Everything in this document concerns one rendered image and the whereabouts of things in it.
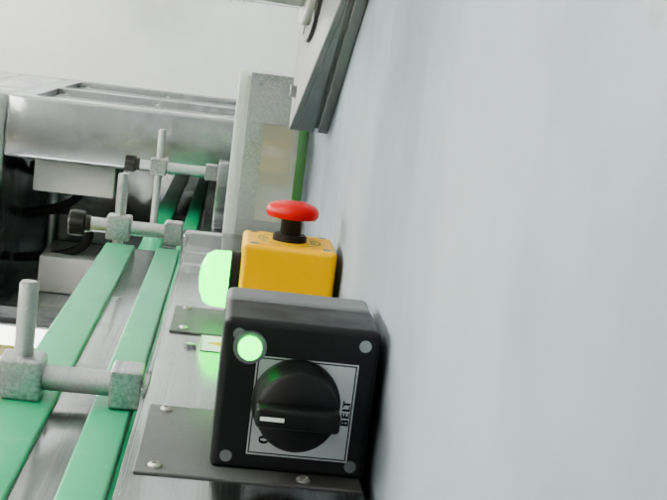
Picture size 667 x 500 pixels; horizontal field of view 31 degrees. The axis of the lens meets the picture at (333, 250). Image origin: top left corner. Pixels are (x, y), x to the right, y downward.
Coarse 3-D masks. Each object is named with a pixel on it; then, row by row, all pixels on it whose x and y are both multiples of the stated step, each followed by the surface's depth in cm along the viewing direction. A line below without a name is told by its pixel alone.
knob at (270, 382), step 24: (288, 360) 61; (264, 384) 60; (288, 384) 60; (312, 384) 60; (264, 408) 59; (288, 408) 59; (312, 408) 60; (336, 408) 60; (264, 432) 60; (288, 432) 60; (312, 432) 59; (336, 432) 59
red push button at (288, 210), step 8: (280, 200) 92; (288, 200) 93; (296, 200) 94; (272, 208) 91; (280, 208) 91; (288, 208) 91; (296, 208) 91; (304, 208) 91; (312, 208) 92; (280, 216) 91; (288, 216) 91; (296, 216) 91; (304, 216) 91; (312, 216) 91; (288, 224) 92; (296, 224) 92; (280, 232) 93; (288, 232) 92; (296, 232) 92
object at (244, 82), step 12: (240, 72) 138; (240, 84) 136; (240, 96) 136; (240, 108) 137; (240, 120) 137; (240, 132) 137; (240, 144) 138; (240, 156) 138; (240, 168) 139; (228, 180) 138; (228, 192) 138; (228, 204) 138; (228, 216) 139; (228, 228) 139
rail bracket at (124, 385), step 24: (24, 288) 75; (24, 312) 75; (24, 336) 75; (0, 360) 75; (24, 360) 75; (120, 360) 77; (0, 384) 75; (24, 384) 75; (48, 384) 75; (72, 384) 76; (96, 384) 76; (120, 384) 75; (144, 384) 76; (120, 408) 76
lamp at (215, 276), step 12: (216, 252) 92; (228, 252) 93; (240, 252) 93; (204, 264) 92; (216, 264) 91; (228, 264) 91; (204, 276) 91; (216, 276) 91; (228, 276) 91; (204, 288) 91; (216, 288) 91; (228, 288) 91; (204, 300) 92; (216, 300) 92
